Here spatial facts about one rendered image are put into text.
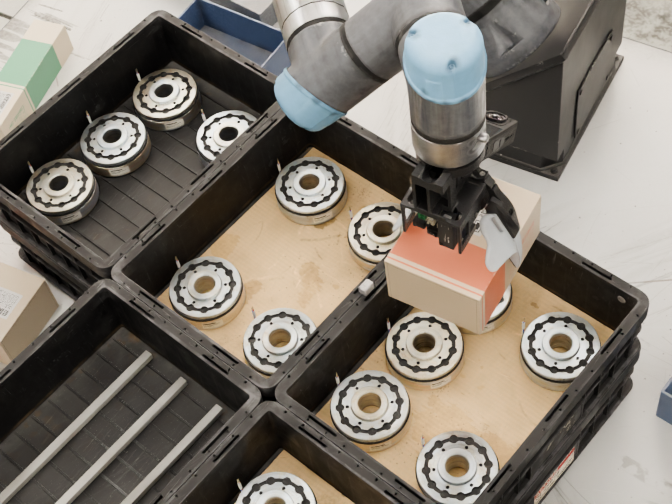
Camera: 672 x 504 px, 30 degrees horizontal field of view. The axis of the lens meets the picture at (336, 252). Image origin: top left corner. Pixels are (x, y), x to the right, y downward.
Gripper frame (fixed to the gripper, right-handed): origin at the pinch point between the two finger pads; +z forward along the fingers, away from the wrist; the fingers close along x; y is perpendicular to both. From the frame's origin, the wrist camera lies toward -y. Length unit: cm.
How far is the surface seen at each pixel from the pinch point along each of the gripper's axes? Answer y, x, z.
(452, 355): 3.0, -0.9, 23.6
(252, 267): 1.5, -33.6, 26.6
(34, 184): 5, -70, 24
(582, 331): -7.7, 12.6, 23.5
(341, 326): 8.9, -13.4, 16.5
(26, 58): -21, -96, 34
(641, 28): -141, -26, 111
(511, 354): -2.1, 5.2, 26.6
